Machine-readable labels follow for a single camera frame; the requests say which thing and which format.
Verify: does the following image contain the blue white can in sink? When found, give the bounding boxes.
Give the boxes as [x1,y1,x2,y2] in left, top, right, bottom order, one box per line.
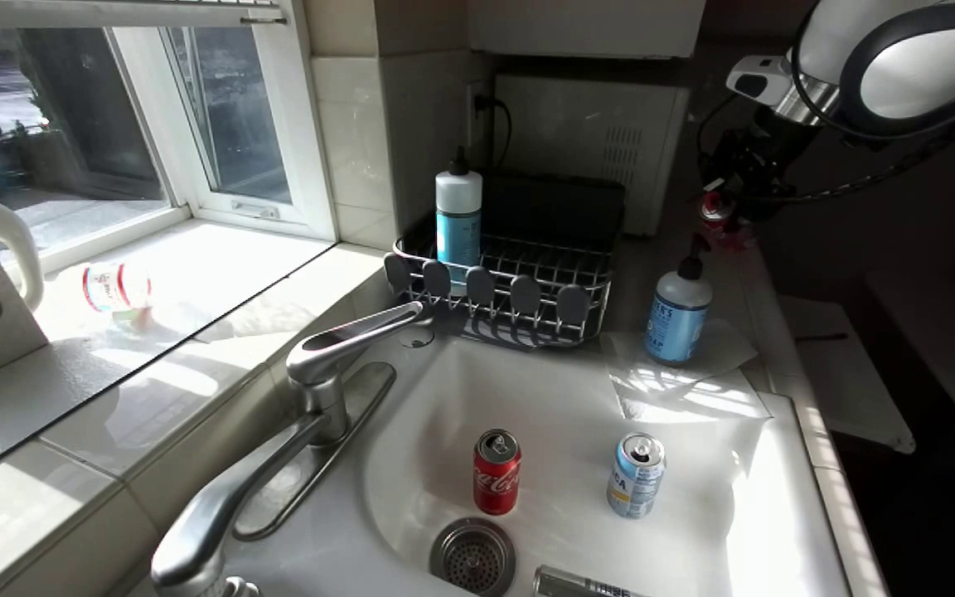
[607,431,666,519]

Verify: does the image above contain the red soda can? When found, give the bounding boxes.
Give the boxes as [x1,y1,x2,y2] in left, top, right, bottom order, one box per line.
[697,182,732,227]

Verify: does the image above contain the chrome sink faucet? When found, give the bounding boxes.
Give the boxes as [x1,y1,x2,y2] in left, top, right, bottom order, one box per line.
[149,300,432,597]

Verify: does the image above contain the tall blue white bottle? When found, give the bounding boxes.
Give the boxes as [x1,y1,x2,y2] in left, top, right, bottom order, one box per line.
[433,154,482,265]

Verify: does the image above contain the metal dish rack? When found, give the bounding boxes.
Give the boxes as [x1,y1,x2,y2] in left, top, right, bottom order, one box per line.
[383,172,625,347]

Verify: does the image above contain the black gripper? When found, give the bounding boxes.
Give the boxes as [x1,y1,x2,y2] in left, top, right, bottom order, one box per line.
[700,123,815,236]

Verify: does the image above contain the black microwave power cord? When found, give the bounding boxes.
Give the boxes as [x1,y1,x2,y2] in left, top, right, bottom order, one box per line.
[474,92,517,178]

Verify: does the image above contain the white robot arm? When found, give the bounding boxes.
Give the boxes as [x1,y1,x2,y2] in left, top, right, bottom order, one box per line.
[697,0,955,236]

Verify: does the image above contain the metal sink drain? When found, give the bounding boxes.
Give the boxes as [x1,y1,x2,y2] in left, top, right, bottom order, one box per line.
[428,519,517,597]

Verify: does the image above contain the red can in sink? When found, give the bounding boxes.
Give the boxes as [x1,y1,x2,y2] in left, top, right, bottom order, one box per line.
[474,427,520,514]

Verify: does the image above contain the blue soap pump bottle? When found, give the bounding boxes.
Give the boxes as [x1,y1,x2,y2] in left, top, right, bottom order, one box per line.
[644,238,714,364]

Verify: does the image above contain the clear cup red stripes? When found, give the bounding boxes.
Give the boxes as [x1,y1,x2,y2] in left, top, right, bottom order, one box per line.
[78,262,151,332]

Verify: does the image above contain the white cloth under bottle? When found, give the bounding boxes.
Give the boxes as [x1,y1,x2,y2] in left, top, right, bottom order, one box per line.
[607,317,759,374]

